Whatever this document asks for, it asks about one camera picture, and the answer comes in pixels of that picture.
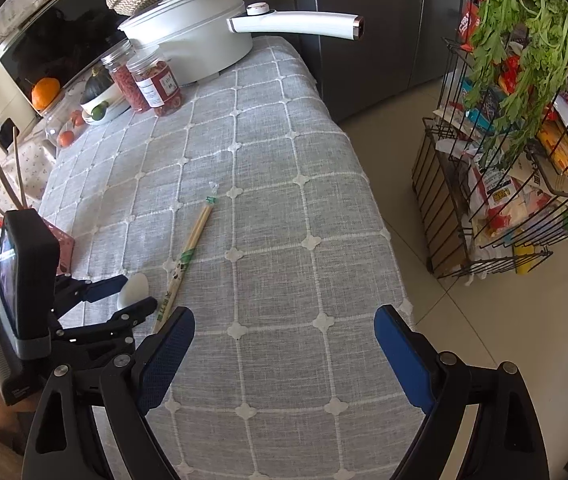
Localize yellow package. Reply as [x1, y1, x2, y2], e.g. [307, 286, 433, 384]
[536, 120, 568, 182]

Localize white microwave oven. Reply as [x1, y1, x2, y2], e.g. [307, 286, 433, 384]
[0, 0, 137, 106]

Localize black wire rack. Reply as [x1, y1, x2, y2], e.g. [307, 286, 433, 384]
[411, 0, 568, 281]

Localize floral tablecloth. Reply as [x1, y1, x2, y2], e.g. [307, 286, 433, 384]
[0, 137, 60, 207]

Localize grey checked tablecloth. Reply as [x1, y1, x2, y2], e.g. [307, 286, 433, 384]
[29, 35, 417, 480]

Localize disposable chopsticks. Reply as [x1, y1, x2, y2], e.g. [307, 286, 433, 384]
[151, 190, 217, 335]

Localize white electric pot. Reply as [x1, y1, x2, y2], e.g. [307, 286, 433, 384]
[118, 0, 365, 86]

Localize green leafy vegetables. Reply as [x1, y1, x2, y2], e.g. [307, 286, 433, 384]
[464, 0, 568, 171]

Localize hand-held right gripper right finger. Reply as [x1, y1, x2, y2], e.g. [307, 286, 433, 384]
[374, 304, 550, 480]

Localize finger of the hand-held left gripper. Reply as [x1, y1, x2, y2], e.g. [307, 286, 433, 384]
[55, 273, 129, 312]
[59, 296, 159, 357]

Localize pink utensil holder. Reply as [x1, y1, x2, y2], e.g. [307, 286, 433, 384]
[39, 220, 76, 277]

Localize white bowl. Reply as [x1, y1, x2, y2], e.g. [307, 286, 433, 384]
[80, 82, 130, 125]

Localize wooden chopstick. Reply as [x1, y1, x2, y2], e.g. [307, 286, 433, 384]
[0, 143, 16, 209]
[12, 126, 28, 209]

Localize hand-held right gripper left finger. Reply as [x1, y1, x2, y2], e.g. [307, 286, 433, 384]
[21, 305, 196, 480]

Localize cream air fryer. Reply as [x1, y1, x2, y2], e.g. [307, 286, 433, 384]
[0, 62, 41, 153]

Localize jar of red berries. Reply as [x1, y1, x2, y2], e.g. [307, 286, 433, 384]
[101, 39, 151, 113]

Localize clear glass jar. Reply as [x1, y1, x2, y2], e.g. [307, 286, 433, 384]
[41, 94, 87, 161]

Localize dark green pumpkin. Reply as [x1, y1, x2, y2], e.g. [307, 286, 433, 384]
[81, 67, 115, 105]

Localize large orange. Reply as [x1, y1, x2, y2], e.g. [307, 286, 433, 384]
[31, 77, 61, 112]

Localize red label jar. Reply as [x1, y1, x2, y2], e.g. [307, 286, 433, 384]
[126, 46, 183, 117]

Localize white spoon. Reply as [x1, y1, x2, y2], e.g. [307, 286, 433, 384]
[116, 272, 149, 311]

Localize grey refrigerator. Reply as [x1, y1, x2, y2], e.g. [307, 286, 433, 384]
[286, 0, 469, 123]

